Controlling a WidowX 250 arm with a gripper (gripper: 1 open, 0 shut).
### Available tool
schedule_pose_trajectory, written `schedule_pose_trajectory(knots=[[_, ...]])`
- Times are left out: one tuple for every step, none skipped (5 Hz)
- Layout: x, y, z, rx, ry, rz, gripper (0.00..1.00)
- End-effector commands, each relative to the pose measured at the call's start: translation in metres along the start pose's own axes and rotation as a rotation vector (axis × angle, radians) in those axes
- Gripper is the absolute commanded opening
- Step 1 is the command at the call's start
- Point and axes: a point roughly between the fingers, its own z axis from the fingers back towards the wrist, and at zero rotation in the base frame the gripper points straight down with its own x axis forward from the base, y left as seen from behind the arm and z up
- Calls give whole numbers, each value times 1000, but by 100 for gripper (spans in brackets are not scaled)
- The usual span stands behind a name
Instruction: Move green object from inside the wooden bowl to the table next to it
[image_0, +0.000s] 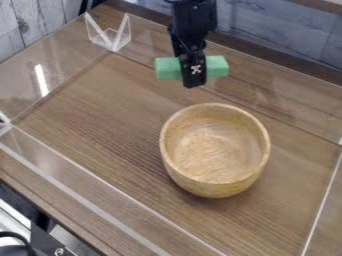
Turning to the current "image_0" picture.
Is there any clear acrylic corner bracket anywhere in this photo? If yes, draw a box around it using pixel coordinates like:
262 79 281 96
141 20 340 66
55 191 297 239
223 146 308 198
84 13 131 52

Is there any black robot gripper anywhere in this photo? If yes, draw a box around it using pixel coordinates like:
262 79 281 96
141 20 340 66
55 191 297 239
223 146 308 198
167 0 218 88

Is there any green rectangular block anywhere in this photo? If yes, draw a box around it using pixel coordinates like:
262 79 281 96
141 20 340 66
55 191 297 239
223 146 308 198
154 55 230 80

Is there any wooden bowl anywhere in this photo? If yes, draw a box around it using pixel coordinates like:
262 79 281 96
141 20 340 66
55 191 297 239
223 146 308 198
159 103 271 198

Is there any clear acrylic tray wall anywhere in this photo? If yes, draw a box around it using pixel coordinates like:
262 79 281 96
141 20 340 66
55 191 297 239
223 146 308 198
0 113 226 256

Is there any black cable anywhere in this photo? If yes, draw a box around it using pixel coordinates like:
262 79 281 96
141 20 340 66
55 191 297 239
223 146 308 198
0 231 38 256

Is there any black metal table clamp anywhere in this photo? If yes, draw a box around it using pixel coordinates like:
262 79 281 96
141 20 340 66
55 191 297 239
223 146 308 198
0 181 79 256

